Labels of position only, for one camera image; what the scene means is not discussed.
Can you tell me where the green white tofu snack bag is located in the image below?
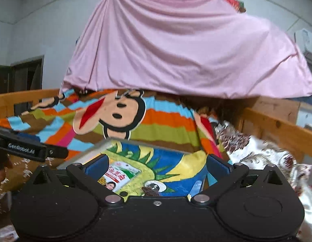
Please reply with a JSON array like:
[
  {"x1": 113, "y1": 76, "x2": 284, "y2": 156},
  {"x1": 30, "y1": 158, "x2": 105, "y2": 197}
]
[{"x1": 98, "y1": 161, "x2": 141, "y2": 192}]

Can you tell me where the grey tray with dinosaur picture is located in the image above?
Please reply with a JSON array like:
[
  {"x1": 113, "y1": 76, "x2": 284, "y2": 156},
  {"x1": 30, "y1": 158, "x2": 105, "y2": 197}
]
[{"x1": 56, "y1": 138, "x2": 215, "y2": 199}]

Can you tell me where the dark snack clear packet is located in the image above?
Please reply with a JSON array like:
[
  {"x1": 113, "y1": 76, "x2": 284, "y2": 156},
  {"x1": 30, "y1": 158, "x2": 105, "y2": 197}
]
[{"x1": 141, "y1": 180, "x2": 167, "y2": 197}]

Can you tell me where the white floral quilt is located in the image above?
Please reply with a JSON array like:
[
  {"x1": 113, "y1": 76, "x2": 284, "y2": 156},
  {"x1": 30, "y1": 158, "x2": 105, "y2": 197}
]
[{"x1": 213, "y1": 120, "x2": 312, "y2": 242}]

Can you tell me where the brown monkey cartoon blanket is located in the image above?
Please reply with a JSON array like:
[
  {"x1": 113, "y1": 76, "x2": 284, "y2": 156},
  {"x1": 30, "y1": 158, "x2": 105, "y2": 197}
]
[{"x1": 0, "y1": 87, "x2": 223, "y2": 202}]

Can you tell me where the pink hanging sheet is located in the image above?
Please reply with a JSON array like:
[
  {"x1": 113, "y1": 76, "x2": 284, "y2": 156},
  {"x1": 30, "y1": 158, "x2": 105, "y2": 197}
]
[{"x1": 61, "y1": 0, "x2": 312, "y2": 99}]

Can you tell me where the white air conditioner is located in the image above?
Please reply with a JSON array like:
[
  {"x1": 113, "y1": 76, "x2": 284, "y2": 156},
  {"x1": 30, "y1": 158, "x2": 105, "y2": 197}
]
[{"x1": 294, "y1": 28, "x2": 312, "y2": 65}]

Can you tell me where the wooden bed frame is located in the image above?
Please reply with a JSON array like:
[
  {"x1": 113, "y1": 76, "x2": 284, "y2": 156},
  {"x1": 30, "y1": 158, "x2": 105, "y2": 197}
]
[{"x1": 0, "y1": 89, "x2": 312, "y2": 162}]

